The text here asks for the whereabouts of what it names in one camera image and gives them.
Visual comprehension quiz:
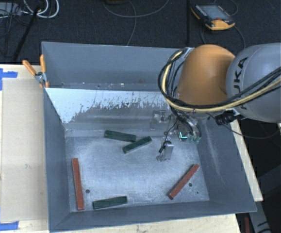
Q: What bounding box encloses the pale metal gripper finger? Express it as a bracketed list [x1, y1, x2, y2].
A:
[155, 139, 175, 163]
[150, 109, 168, 130]

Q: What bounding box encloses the red-brown flat block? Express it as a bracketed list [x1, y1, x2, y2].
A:
[71, 157, 85, 211]
[167, 163, 201, 200]

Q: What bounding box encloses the pale flat board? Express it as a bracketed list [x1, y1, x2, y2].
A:
[0, 78, 50, 224]

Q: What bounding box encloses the grey metal bin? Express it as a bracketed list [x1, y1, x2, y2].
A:
[41, 41, 258, 233]

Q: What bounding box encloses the dark green flat block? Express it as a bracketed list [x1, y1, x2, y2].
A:
[122, 135, 153, 154]
[92, 195, 129, 210]
[103, 130, 137, 143]

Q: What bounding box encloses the black cylinder on white bracket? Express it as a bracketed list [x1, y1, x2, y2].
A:
[214, 111, 239, 126]

